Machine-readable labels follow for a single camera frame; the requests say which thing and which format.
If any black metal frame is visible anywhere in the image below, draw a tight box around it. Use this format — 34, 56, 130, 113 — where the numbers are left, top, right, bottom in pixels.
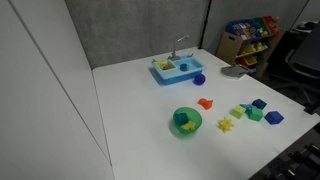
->
249, 133, 320, 180

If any blue toy sink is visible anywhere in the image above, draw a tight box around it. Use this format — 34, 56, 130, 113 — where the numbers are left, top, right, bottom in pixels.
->
148, 54, 207, 86

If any grey flat plate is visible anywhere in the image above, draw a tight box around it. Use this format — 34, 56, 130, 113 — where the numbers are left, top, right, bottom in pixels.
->
220, 64, 250, 80

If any black partition post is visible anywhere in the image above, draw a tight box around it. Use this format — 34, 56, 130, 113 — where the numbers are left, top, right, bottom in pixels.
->
198, 0, 213, 50

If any purple ball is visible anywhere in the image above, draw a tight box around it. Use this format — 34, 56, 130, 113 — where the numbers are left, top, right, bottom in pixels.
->
193, 73, 207, 86

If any yellow spiky plastic toy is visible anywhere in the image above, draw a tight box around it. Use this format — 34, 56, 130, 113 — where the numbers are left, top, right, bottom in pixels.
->
217, 116, 235, 133

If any black office chair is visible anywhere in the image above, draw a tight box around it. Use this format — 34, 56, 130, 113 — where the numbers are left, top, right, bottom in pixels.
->
269, 21, 320, 116

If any grey toy faucet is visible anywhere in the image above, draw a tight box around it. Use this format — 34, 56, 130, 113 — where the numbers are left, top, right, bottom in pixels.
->
169, 34, 190, 62

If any light blue toy figure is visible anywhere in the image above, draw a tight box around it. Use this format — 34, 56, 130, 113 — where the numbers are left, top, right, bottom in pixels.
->
239, 103, 256, 113

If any dark teal cube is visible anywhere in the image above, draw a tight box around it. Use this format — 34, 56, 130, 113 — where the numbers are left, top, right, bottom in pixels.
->
251, 98, 268, 111

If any orange plastic toy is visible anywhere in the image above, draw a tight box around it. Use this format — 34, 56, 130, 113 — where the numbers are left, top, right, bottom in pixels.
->
197, 97, 214, 111

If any yellow-green sink basket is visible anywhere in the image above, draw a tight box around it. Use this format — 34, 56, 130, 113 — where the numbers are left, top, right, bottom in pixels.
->
155, 59, 177, 72

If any teal plastic toy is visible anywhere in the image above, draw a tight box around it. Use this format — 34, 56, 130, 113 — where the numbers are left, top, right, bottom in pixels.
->
173, 112, 190, 126

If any blue cube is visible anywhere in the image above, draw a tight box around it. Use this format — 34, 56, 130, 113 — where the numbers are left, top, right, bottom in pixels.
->
264, 110, 285, 126

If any light green cube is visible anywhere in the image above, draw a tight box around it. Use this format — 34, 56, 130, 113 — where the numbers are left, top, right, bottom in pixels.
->
229, 104, 247, 120

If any green bowl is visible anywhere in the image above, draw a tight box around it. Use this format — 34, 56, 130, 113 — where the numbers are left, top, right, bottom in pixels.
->
172, 106, 204, 135

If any wooden toy bin shelf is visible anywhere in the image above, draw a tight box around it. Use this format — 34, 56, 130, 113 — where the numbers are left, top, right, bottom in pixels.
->
215, 15, 286, 78

